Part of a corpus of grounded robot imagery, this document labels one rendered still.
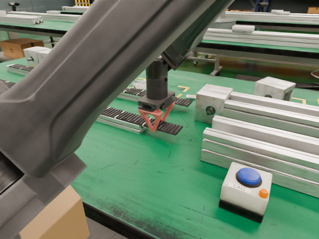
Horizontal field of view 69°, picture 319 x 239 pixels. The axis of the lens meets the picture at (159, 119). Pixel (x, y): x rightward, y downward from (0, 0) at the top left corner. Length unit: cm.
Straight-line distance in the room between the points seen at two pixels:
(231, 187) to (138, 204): 18
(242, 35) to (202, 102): 145
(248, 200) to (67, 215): 30
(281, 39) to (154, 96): 163
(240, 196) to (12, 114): 39
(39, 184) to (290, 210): 46
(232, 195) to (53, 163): 35
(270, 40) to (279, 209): 173
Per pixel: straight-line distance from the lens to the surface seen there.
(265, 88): 88
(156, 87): 59
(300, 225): 53
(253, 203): 47
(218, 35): 217
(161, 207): 49
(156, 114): 60
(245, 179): 46
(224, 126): 61
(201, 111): 75
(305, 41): 213
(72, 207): 39
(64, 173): 19
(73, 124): 16
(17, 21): 379
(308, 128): 72
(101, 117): 76
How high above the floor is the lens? 115
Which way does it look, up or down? 29 degrees down
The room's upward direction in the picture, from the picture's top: straight up
